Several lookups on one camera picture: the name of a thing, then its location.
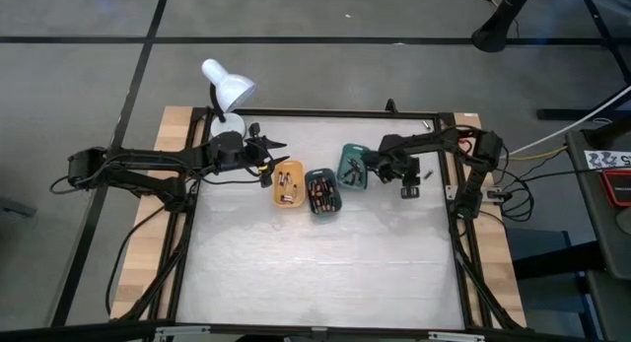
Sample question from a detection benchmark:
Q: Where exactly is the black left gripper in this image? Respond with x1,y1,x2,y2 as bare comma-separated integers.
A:
208,122,291,174

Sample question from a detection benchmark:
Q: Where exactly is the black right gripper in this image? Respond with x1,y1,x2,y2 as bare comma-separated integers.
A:
361,133,421,186

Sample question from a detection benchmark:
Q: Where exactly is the yellow plastic bin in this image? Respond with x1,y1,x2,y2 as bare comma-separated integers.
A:
272,159,307,209

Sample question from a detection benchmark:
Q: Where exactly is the teal plastic bin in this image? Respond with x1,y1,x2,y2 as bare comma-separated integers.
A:
336,143,372,192

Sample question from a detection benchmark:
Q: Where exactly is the slate blue plastic bin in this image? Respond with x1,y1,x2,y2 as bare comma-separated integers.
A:
304,167,344,216

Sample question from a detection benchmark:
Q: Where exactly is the white desk lamp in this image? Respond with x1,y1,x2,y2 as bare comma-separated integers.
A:
200,58,257,140

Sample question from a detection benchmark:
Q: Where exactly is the black stand pole with base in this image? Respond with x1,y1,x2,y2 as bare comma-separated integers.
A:
470,0,538,54

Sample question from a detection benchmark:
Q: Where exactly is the white fiducial marker label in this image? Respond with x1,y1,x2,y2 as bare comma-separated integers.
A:
584,149,631,171

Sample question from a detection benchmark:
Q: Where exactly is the red framed device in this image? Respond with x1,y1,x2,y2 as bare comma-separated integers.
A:
599,168,631,209

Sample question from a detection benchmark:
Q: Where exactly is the dark equipment cart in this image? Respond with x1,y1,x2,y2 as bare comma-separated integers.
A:
564,128,631,342

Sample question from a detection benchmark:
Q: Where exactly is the black overhead crossbar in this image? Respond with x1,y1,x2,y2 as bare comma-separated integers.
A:
0,320,631,342

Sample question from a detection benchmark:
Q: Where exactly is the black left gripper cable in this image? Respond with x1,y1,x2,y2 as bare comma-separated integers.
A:
199,154,270,186

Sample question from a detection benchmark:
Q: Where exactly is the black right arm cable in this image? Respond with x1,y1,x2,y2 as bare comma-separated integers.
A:
490,164,610,224

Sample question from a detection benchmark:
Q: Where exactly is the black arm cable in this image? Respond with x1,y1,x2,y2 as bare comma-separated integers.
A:
490,164,610,224
48,172,167,317

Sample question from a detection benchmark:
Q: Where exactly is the yellow right arm cable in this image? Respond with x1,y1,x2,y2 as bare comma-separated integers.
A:
502,145,569,163

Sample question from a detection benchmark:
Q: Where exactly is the white cable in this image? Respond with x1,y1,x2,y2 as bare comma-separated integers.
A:
501,84,631,160

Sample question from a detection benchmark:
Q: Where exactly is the black table leg frame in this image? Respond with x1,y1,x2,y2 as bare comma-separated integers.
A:
535,0,631,122

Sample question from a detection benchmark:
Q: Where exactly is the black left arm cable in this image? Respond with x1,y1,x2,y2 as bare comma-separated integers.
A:
48,172,167,317

